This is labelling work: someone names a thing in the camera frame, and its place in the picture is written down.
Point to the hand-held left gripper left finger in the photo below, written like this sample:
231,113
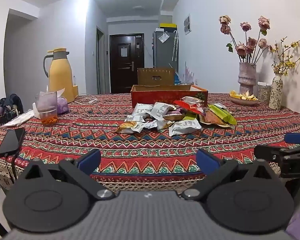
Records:
91,160

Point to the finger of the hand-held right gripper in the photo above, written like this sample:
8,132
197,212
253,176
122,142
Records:
297,138
265,151

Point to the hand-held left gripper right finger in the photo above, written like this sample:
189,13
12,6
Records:
207,160

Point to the pile of white snack packets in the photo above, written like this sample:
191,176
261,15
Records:
185,127

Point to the cookie print snack packet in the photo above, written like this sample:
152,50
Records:
127,127

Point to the orange cardboard box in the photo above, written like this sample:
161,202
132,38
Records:
160,96

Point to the patterned red tablecloth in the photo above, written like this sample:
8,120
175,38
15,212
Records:
140,150

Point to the floral white vase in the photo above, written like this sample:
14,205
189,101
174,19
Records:
275,92

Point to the brown snack packet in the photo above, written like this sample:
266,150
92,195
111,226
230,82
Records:
173,117

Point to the red snack packet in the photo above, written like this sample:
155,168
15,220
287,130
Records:
190,106

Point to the plate of orange peels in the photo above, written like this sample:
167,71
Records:
242,98

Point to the glass jar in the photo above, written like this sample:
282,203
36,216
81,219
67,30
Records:
263,92

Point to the purple tissue pack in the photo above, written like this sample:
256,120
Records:
63,106

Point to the clear glass cup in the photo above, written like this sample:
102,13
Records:
47,107

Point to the yellow cup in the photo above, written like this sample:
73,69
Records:
75,92

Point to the yellow flower branches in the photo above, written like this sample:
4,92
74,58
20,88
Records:
287,63

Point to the pink ceramic vase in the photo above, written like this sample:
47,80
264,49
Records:
247,77

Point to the black phone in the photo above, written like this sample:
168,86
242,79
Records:
11,141

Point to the white plastic bag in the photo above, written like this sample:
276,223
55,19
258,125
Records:
20,118

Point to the purple paper decoration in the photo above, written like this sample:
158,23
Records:
188,75

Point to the yellow thermos jug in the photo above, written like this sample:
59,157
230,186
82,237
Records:
60,75

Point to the dark front door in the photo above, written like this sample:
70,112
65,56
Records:
122,67

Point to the dark jacket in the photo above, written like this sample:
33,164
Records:
11,103

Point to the grey interior door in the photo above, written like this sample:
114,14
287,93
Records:
100,60

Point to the brown wooden chair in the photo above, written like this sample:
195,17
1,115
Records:
150,76

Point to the dried rose bouquet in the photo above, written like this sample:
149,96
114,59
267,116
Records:
252,42

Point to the grey refrigerator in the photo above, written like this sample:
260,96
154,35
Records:
162,52

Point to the white umbrella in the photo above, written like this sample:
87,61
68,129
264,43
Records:
175,45

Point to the yellow box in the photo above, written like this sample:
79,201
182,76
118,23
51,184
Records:
168,25

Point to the wall picture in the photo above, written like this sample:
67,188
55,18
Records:
187,24

